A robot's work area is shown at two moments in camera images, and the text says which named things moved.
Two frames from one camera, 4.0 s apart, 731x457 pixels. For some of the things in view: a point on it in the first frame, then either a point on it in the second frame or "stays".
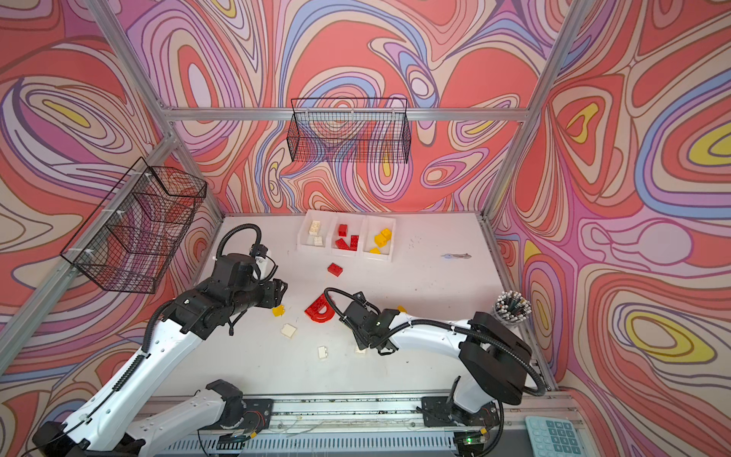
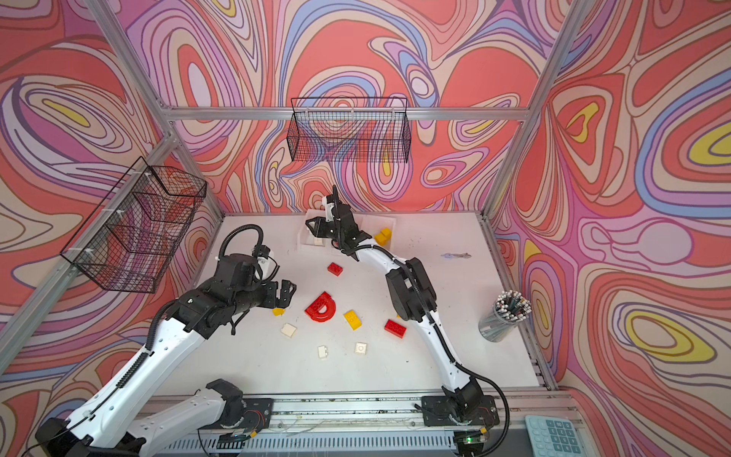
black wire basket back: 349,130 stays
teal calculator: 553,437 stays
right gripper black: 361,342 to 320,224
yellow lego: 382,239 stays
